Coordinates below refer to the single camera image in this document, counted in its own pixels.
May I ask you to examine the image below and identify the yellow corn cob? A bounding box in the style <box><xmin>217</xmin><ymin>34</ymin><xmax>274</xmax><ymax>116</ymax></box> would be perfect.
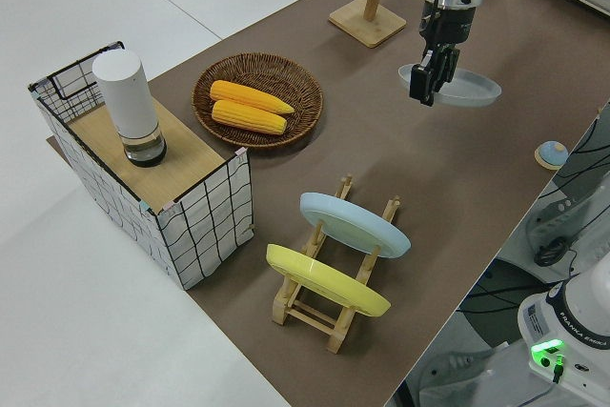
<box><xmin>209</xmin><ymin>80</ymin><xmax>295</xmax><ymax>115</ymax></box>
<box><xmin>211</xmin><ymin>99</ymin><xmax>289</xmax><ymax>135</ymax></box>

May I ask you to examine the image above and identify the coiled black cable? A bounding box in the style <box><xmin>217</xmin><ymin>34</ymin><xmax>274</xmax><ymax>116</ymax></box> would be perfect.
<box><xmin>533</xmin><ymin>238</ymin><xmax>569</xmax><ymax>268</ymax></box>

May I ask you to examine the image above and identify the blue bell wooden base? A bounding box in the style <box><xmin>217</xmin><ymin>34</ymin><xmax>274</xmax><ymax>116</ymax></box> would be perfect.
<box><xmin>534</xmin><ymin>139</ymin><xmax>568</xmax><ymax>171</ymax></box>

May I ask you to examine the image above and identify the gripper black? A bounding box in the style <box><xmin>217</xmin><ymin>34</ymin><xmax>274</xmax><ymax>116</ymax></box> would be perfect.
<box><xmin>408</xmin><ymin>1</ymin><xmax>478</xmax><ymax>108</ymax></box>

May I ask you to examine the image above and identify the light wooden board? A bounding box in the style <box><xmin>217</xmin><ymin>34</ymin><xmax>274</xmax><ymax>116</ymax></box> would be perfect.
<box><xmin>66</xmin><ymin>96</ymin><xmax>228</xmax><ymax>203</ymax></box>

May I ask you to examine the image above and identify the gray plate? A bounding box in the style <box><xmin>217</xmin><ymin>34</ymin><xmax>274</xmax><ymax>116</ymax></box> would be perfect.
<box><xmin>397</xmin><ymin>62</ymin><xmax>503</xmax><ymax>109</ymax></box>

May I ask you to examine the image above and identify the light blue plate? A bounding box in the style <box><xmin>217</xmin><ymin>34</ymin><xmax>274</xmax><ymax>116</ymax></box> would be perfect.
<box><xmin>298</xmin><ymin>192</ymin><xmax>412</xmax><ymax>260</ymax></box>

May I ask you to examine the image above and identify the wooden plate rack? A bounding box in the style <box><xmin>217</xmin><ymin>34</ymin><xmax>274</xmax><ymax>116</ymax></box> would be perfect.
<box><xmin>271</xmin><ymin>174</ymin><xmax>402</xmax><ymax>355</ymax></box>

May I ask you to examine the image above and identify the black wire basket white liner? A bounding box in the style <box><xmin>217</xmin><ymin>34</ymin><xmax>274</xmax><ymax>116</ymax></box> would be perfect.
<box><xmin>27</xmin><ymin>39</ymin><xmax>254</xmax><ymax>292</ymax></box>

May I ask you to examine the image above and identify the black cable green-lit plug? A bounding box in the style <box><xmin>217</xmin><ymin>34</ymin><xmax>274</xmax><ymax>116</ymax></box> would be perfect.
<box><xmin>551</xmin><ymin>353</ymin><xmax>567</xmax><ymax>385</ymax></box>

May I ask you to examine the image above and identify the brown table mat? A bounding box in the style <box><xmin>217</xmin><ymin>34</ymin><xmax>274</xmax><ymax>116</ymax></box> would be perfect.
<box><xmin>46</xmin><ymin>0</ymin><xmax>610</xmax><ymax>407</ymax></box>

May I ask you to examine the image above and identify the brown wicker basket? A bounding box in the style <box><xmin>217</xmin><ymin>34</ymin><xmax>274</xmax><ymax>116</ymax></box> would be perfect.
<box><xmin>192</xmin><ymin>51</ymin><xmax>325</xmax><ymax>154</ymax></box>

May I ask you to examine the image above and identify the white cylinder glass base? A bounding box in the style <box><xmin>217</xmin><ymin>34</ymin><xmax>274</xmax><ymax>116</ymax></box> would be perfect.
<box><xmin>91</xmin><ymin>48</ymin><xmax>168</xmax><ymax>169</ymax></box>

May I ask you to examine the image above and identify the yellow plate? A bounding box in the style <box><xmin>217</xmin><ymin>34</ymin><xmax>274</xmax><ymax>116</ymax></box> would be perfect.
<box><xmin>265</xmin><ymin>243</ymin><xmax>393</xmax><ymax>318</ymax></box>

